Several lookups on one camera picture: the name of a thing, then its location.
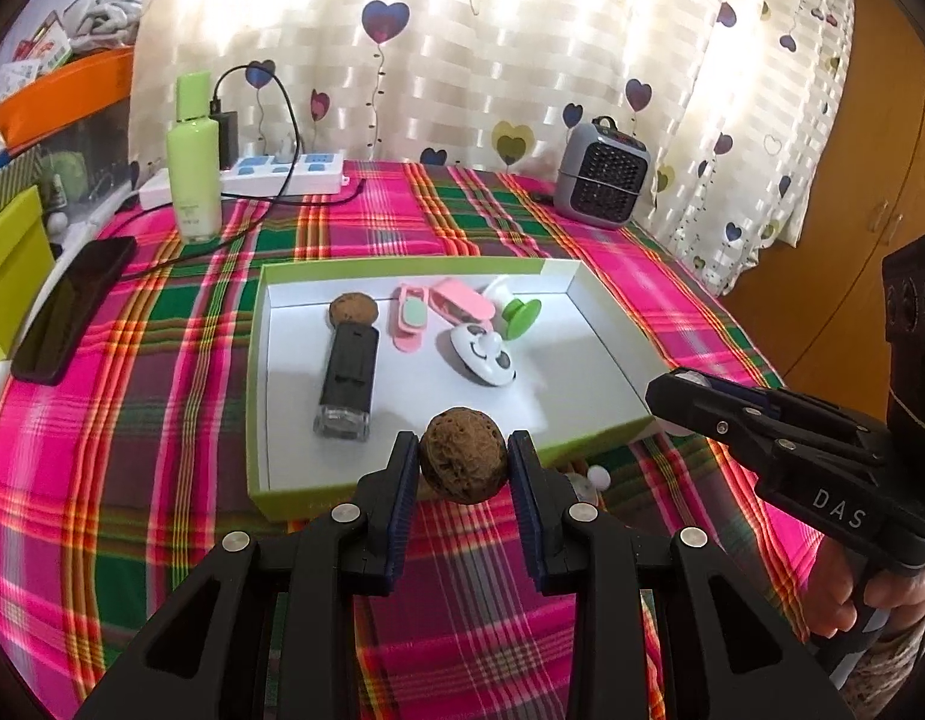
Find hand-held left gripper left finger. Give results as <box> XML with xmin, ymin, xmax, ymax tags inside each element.
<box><xmin>76</xmin><ymin>430</ymin><xmax>420</xmax><ymax>720</ymax></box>

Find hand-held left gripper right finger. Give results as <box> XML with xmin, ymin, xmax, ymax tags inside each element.
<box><xmin>507</xmin><ymin>430</ymin><xmax>846</xmax><ymax>720</ymax></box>

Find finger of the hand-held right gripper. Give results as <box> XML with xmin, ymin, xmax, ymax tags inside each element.
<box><xmin>702</xmin><ymin>377</ymin><xmax>876</xmax><ymax>440</ymax></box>
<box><xmin>646</xmin><ymin>370</ymin><xmax>794</xmax><ymax>477</ymax></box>

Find brown walnut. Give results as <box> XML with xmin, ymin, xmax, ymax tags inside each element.
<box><xmin>419</xmin><ymin>407</ymin><xmax>509</xmax><ymax>503</ymax></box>
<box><xmin>329</xmin><ymin>292</ymin><xmax>379</xmax><ymax>331</ymax></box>

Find shallow green cardboard box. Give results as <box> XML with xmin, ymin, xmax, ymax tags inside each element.
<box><xmin>245</xmin><ymin>258</ymin><xmax>669</xmax><ymax>522</ymax></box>

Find black handheld device clear cap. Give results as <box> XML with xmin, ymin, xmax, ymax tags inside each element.
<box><xmin>314</xmin><ymin>322</ymin><xmax>381</xmax><ymax>442</ymax></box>

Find white panda toy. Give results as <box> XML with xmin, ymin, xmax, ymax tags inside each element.
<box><xmin>440</xmin><ymin>324</ymin><xmax>518</xmax><ymax>389</ymax></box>

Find pink frame clip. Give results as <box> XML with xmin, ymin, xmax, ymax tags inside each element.
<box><xmin>389</xmin><ymin>283</ymin><xmax>431</xmax><ymax>353</ymax></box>

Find white green suction holder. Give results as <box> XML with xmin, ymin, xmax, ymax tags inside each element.
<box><xmin>479</xmin><ymin>275</ymin><xmax>554</xmax><ymax>338</ymax></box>

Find person's right forearm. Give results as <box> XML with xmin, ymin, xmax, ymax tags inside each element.
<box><xmin>837</xmin><ymin>600</ymin><xmax>925</xmax><ymax>720</ymax></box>

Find person's right hand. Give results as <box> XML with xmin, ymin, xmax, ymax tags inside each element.
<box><xmin>803</xmin><ymin>538</ymin><xmax>925</xmax><ymax>640</ymax></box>

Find plaid tablecloth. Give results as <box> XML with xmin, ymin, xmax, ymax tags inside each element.
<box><xmin>0</xmin><ymin>157</ymin><xmax>831</xmax><ymax>720</ymax></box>

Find wooden cabinet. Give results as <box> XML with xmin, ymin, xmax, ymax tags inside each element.
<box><xmin>721</xmin><ymin>0</ymin><xmax>925</xmax><ymax>406</ymax></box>

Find small grey heater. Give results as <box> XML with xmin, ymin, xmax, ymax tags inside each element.
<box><xmin>554</xmin><ymin>116</ymin><xmax>653</xmax><ymax>230</ymax></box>

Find white blue power strip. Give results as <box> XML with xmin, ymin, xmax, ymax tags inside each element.
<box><xmin>218</xmin><ymin>150</ymin><xmax>347</xmax><ymax>196</ymax></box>

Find black smartphone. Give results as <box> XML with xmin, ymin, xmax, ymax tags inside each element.
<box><xmin>11</xmin><ymin>236</ymin><xmax>139</xmax><ymax>386</ymax></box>

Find light green lotion bottle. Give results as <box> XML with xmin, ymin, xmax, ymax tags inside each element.
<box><xmin>166</xmin><ymin>73</ymin><xmax>224</xmax><ymax>243</ymax></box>

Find white flat box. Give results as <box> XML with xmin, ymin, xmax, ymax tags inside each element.
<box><xmin>139</xmin><ymin>167</ymin><xmax>180</xmax><ymax>211</ymax></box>

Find black charger adapter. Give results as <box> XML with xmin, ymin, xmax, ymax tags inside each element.
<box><xmin>211</xmin><ymin>111</ymin><xmax>240</xmax><ymax>170</ymax></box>

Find heart print curtain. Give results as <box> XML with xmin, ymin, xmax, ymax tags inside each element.
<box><xmin>128</xmin><ymin>0</ymin><xmax>857</xmax><ymax>293</ymax></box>

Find small white bottle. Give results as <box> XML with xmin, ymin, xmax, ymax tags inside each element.
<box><xmin>46</xmin><ymin>176</ymin><xmax>70</xmax><ymax>233</ymax></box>

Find lime green cardboard box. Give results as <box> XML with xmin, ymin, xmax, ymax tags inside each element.
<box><xmin>0</xmin><ymin>186</ymin><xmax>57</xmax><ymax>368</ymax></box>

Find striped cardboard box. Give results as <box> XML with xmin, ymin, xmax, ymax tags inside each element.
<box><xmin>0</xmin><ymin>146</ymin><xmax>44</xmax><ymax>230</ymax></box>

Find clear storage bin orange lid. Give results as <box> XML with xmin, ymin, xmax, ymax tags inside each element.
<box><xmin>0</xmin><ymin>45</ymin><xmax>137</xmax><ymax>188</ymax></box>

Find colourful paper packets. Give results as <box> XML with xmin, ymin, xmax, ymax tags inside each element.
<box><xmin>0</xmin><ymin>11</ymin><xmax>74</xmax><ymax>91</ymax></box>

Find bundle of white cables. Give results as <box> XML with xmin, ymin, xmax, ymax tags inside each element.
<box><xmin>61</xmin><ymin>0</ymin><xmax>152</xmax><ymax>38</ymax></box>

